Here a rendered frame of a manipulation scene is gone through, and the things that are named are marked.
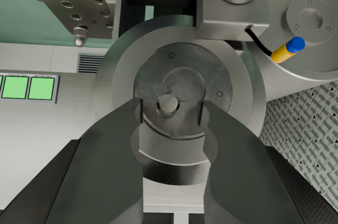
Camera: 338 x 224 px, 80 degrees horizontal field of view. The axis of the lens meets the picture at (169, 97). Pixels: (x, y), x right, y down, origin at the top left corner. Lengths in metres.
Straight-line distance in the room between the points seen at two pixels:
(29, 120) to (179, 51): 0.47
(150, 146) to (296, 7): 0.18
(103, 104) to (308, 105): 0.26
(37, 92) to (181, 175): 0.46
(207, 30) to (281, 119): 0.24
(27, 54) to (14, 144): 3.02
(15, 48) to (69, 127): 3.20
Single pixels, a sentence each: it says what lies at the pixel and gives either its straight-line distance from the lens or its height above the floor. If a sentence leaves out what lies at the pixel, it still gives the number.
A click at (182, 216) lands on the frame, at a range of 0.53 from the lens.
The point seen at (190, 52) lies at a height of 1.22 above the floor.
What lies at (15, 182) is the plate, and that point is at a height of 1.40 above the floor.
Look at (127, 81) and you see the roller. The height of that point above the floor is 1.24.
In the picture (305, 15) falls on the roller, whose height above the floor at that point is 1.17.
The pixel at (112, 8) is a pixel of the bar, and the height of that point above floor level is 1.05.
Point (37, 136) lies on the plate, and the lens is 0.56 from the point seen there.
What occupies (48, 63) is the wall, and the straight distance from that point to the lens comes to 3.38.
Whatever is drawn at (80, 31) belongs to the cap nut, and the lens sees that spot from 0.57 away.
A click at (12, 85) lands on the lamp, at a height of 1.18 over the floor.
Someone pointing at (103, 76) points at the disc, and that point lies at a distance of 0.18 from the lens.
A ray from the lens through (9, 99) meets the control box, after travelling 0.60.
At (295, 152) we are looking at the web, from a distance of 0.35.
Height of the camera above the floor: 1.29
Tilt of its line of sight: 11 degrees down
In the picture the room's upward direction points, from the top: 178 degrees counter-clockwise
